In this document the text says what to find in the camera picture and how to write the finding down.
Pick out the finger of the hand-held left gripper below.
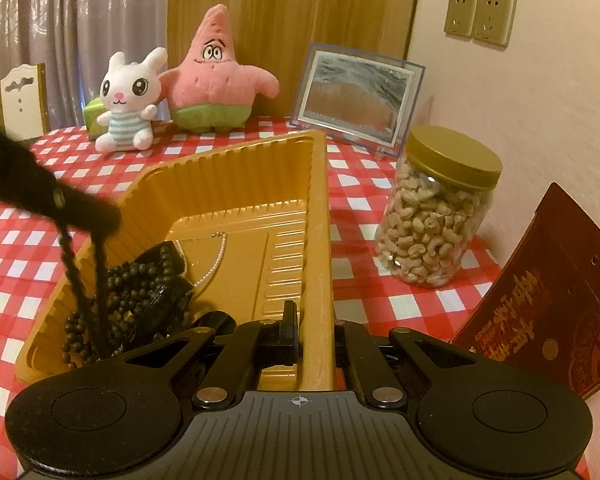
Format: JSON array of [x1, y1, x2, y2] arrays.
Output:
[[0, 127, 122, 241]]

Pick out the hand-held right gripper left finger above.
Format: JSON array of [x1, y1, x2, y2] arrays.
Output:
[[112, 300, 301, 409]]

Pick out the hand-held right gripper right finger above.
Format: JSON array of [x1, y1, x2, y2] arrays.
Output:
[[332, 319, 481, 407]]

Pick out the white pearl necklace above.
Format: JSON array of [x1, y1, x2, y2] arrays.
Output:
[[179, 231, 229, 292]]

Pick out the black band bracelet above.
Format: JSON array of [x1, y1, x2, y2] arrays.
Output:
[[130, 280, 231, 346]]

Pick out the long dark bead necklace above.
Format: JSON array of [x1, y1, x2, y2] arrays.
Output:
[[57, 224, 112, 363]]

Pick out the pile of dark bead bracelets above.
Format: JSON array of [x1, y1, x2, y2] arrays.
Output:
[[62, 241, 233, 372]]

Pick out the yellow plastic tray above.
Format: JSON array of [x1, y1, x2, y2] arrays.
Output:
[[15, 130, 337, 392]]

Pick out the red white checked tablecloth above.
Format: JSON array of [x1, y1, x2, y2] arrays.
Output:
[[0, 115, 600, 480]]

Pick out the white wooden chair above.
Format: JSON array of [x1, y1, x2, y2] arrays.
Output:
[[0, 62, 51, 144]]

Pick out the green tissue box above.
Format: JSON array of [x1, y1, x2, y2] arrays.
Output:
[[82, 97, 112, 141]]

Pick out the white bunny plush toy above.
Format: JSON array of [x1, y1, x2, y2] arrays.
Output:
[[95, 47, 169, 154]]

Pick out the cashew jar with gold lid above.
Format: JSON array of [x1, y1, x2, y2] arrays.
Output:
[[375, 125, 504, 289]]

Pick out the grey patterned curtain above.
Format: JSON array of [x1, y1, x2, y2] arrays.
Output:
[[0, 0, 171, 131]]

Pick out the pink starfish plush toy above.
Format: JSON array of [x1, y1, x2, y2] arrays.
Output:
[[157, 5, 281, 134]]

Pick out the dark red gift bag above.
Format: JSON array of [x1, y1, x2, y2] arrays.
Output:
[[452, 182, 600, 402]]

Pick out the clear framed picture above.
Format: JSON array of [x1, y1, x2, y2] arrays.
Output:
[[290, 42, 426, 159]]

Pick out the wooden door panel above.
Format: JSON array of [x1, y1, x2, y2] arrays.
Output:
[[167, 0, 424, 121]]

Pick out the gold wall socket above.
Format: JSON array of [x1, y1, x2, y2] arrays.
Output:
[[442, 0, 479, 38], [472, 0, 518, 49]]

